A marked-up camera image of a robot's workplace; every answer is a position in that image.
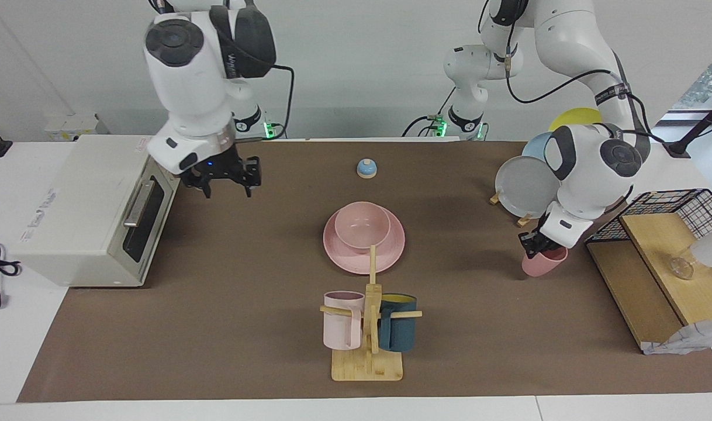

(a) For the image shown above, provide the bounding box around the dark blue mug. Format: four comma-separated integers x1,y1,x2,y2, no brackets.
378,293,419,353

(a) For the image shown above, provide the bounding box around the grey plate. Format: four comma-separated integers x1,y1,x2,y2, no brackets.
495,156,562,219

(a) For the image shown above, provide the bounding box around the cream toaster oven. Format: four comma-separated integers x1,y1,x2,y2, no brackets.
11,134,181,288

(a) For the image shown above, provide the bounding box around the black base cable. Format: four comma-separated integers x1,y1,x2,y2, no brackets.
403,88,457,139

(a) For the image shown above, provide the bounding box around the yellow plate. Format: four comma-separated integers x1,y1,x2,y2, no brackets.
548,108,603,133

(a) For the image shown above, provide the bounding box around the pale pink mug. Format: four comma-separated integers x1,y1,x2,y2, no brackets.
323,291,367,351

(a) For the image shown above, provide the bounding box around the black wire basket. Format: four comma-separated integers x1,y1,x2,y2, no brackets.
585,188,712,280

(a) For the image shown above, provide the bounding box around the wooden mug tree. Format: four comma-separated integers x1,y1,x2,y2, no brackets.
320,244,423,382

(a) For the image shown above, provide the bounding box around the white box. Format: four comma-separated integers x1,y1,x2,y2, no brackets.
44,112,109,142

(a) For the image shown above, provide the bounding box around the pink handleless cup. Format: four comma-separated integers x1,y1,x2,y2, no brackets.
521,244,569,278

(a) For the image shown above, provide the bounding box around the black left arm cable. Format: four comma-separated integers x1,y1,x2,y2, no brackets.
504,32,652,170

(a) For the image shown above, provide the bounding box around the black stand with pole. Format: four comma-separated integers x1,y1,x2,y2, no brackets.
663,94,712,158

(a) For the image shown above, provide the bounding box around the wooden two-tier shelf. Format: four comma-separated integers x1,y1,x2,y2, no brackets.
587,213,712,353

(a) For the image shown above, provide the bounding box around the small clear glass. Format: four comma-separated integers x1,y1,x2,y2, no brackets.
668,256,696,281

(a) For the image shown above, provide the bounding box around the pink plate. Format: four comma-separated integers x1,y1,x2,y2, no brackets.
323,203,406,275

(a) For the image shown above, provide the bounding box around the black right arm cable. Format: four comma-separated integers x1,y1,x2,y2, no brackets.
233,35,296,142

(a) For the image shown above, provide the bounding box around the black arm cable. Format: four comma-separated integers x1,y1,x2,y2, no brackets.
504,32,652,170
233,35,296,142

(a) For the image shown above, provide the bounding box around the light blue plate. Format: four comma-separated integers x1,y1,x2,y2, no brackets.
521,132,559,165

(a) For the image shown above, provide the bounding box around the white patterned cloth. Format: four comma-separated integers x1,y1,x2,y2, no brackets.
642,318,712,356

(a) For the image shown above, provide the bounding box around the brown table mat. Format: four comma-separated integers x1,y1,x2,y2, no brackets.
17,140,712,403

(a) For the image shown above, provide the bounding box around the pink bowl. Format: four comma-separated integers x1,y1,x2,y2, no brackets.
334,202,391,250

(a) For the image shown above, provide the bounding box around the wooden plate rack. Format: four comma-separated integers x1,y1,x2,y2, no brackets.
489,190,534,227

